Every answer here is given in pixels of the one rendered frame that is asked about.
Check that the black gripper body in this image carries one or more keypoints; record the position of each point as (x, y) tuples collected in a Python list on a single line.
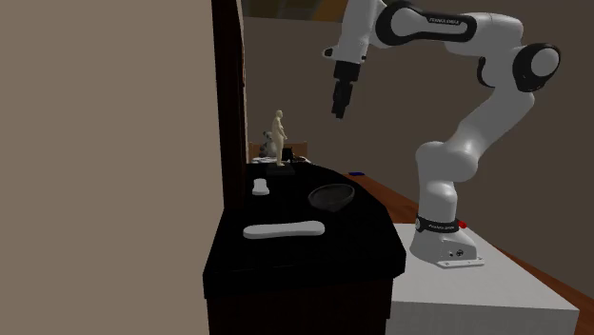
[(344, 86)]

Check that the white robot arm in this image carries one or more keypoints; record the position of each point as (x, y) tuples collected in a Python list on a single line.
[(468, 134)]

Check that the beige human figurine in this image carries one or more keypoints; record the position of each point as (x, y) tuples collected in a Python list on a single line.
[(278, 134)]

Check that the small blue object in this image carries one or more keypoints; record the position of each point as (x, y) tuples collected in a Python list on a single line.
[(356, 174)]

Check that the grey animal figurine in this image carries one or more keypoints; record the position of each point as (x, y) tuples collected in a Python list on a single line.
[(267, 144)]

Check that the black bowl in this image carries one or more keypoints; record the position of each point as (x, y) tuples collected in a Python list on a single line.
[(332, 196)]

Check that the small white remote control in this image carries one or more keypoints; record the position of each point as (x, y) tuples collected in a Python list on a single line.
[(260, 187)]

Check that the long white remote control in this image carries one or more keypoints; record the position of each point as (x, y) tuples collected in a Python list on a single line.
[(284, 229)]

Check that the black cabinet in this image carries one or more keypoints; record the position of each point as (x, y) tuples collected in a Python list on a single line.
[(301, 260)]

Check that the pale grey robot stand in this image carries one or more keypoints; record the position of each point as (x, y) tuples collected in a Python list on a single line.
[(464, 297)]

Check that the dark brown door frame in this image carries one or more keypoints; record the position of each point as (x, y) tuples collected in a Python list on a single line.
[(228, 102)]

